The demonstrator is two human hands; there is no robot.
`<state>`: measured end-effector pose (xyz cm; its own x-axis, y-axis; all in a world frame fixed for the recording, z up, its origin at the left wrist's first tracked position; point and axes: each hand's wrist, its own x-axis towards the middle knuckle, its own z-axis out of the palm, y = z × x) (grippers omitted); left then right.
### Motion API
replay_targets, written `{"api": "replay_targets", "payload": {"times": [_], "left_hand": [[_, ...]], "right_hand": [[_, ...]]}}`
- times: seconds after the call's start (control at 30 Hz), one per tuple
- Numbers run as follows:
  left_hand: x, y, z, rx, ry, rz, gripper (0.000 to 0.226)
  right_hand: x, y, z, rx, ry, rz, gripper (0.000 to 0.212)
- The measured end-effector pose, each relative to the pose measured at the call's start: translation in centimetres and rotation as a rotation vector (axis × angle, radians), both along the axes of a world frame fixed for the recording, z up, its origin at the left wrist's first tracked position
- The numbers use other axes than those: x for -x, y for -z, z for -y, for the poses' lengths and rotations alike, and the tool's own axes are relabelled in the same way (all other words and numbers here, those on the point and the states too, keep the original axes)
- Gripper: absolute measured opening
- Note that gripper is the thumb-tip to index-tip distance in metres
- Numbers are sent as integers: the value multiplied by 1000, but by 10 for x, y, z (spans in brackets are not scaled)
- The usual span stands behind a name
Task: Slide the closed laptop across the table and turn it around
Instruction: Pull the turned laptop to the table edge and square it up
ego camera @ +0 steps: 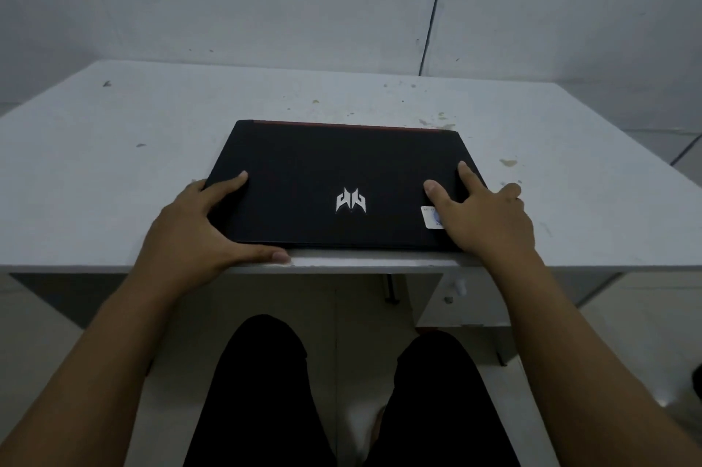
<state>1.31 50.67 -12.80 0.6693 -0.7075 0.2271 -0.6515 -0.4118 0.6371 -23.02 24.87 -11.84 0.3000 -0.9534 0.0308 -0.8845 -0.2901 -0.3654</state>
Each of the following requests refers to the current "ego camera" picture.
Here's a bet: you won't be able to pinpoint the person's left hand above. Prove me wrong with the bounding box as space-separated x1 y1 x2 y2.
131 170 291 298

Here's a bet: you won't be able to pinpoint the person's right hand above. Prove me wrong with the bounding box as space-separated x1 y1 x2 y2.
424 161 542 268

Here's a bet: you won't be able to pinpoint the black laptop with silver emblem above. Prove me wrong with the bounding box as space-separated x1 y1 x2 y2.
202 119 489 253

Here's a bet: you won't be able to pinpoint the person's left forearm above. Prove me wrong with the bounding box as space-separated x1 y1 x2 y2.
0 269 190 467

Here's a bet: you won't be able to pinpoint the person's right forearm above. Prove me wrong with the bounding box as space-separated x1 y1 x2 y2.
480 248 702 467

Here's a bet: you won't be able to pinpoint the white drawer cabinet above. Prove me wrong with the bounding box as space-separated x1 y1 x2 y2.
415 270 513 328

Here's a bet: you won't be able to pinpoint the person's left leg black trousers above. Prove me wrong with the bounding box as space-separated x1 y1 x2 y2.
182 314 336 467

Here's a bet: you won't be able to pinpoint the person's leg black trousers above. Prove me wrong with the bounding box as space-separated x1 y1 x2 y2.
182 314 336 467
363 329 521 467

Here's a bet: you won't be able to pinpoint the person's right leg black trousers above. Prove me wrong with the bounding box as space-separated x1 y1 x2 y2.
363 329 521 467

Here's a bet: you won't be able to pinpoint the thin black wall cable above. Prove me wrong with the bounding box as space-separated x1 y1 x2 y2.
418 0 452 77

